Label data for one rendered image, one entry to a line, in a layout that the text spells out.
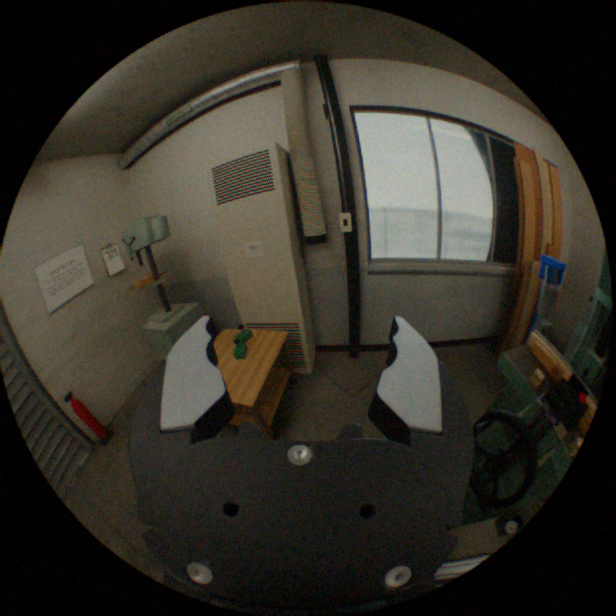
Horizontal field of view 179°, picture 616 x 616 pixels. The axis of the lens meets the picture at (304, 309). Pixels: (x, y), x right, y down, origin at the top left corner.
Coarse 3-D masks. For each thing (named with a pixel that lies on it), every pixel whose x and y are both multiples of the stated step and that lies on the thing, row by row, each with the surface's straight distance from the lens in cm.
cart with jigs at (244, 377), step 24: (240, 336) 141; (264, 336) 142; (240, 360) 128; (264, 360) 121; (288, 360) 152; (240, 384) 112; (264, 384) 110; (240, 408) 145; (264, 408) 141; (264, 432) 131
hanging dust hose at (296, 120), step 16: (288, 80) 172; (288, 96) 162; (304, 96) 167; (288, 112) 154; (304, 112) 156; (288, 128) 149; (304, 128) 147; (304, 144) 141; (304, 160) 137; (304, 176) 135; (304, 192) 133; (304, 208) 132; (320, 208) 134; (304, 224) 135; (320, 224) 133; (320, 240) 133
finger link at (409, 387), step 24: (408, 336) 11; (408, 360) 9; (432, 360) 10; (384, 384) 8; (408, 384) 8; (432, 384) 9; (384, 408) 7; (408, 408) 7; (432, 408) 8; (384, 432) 8; (432, 432) 7
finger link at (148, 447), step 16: (160, 368) 10; (160, 384) 9; (144, 400) 9; (160, 400) 8; (144, 416) 8; (160, 416) 8; (144, 432) 8; (160, 432) 7; (176, 432) 7; (192, 432) 7; (128, 448) 8; (144, 448) 7; (160, 448) 7; (176, 448) 7; (144, 464) 7; (160, 464) 7; (144, 480) 7; (144, 496) 7; (144, 512) 7
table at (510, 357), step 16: (512, 352) 81; (528, 352) 87; (512, 368) 76; (528, 368) 79; (544, 368) 85; (512, 384) 77; (528, 384) 73; (544, 384) 78; (528, 400) 74; (576, 432) 79; (560, 448) 72; (560, 464) 74; (560, 480) 76
